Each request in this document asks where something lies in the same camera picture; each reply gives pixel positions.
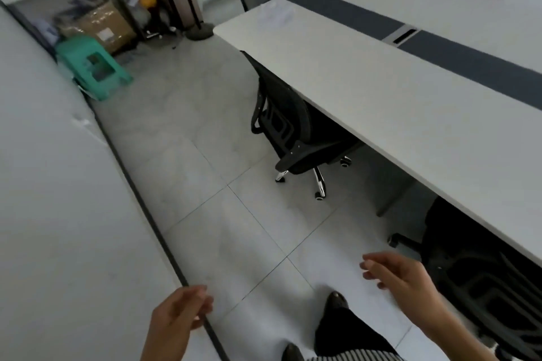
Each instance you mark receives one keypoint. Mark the crumpled white paper sheet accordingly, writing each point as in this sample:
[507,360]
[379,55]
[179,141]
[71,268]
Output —
[277,14]

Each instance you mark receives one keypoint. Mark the labelled brown cardboard box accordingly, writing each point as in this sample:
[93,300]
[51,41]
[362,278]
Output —
[106,26]

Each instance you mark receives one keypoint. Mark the person's black trousers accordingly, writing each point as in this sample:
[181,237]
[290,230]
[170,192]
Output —
[347,331]

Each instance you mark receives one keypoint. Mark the person's left forearm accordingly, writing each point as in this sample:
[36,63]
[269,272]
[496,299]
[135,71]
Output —
[163,352]

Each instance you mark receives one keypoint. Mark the person's striped shirt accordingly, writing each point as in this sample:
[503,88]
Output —
[355,355]

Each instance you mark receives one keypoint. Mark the person's right hand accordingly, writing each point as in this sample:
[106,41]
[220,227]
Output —
[408,289]

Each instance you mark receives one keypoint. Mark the person's left hand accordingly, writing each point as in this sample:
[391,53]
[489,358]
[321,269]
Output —
[178,322]

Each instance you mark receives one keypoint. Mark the person's right forearm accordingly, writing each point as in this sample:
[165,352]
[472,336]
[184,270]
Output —
[461,339]

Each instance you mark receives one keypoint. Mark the white wall socket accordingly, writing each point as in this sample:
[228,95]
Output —
[81,123]

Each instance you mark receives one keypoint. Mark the person's black shoe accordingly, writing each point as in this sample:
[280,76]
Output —
[336,300]
[292,352]

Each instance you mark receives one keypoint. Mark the long white grey table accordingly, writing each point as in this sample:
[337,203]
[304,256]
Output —
[381,90]

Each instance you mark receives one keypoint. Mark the green plastic stool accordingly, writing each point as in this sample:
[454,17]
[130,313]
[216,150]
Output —
[93,66]

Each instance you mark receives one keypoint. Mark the person's right black shoe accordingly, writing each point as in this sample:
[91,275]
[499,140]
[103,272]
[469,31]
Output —
[336,300]

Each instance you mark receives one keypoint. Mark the black baseboard strip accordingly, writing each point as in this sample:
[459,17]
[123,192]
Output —
[156,238]

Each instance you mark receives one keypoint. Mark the person's left black shoe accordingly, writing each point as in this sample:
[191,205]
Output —
[292,352]

